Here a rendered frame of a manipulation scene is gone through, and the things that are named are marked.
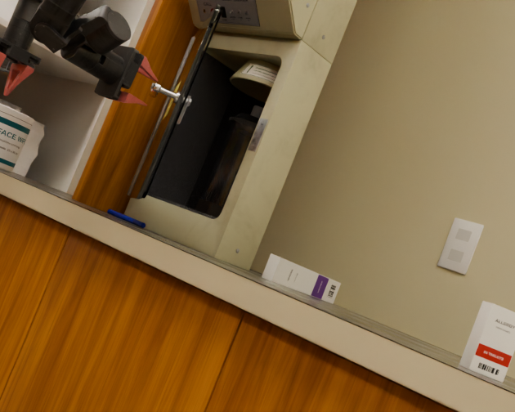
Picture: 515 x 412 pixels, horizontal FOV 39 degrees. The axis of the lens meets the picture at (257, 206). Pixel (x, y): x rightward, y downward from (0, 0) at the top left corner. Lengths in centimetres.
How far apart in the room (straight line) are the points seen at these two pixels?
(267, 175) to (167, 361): 54
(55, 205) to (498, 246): 90
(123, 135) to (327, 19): 53
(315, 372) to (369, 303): 82
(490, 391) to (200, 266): 44
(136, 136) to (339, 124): 54
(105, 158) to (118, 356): 64
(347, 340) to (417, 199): 91
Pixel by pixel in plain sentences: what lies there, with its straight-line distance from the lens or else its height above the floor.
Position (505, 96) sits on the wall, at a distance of 174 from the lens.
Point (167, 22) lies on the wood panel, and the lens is 174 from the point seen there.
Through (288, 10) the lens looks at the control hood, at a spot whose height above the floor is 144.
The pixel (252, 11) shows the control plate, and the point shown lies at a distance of 156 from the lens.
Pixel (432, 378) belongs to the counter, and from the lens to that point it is 81.
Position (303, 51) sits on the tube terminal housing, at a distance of 151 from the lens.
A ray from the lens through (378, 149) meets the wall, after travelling 183.
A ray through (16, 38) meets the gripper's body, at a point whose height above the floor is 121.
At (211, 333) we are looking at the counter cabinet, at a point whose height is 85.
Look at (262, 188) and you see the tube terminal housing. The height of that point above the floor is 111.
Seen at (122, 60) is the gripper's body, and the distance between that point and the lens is 141.
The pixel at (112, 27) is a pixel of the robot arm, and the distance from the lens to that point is 131.
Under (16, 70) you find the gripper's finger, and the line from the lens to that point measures 166.
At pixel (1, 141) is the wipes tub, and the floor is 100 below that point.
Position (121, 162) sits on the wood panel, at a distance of 171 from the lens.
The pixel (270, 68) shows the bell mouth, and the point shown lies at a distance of 159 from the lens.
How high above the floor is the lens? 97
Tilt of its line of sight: 4 degrees up
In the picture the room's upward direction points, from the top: 22 degrees clockwise
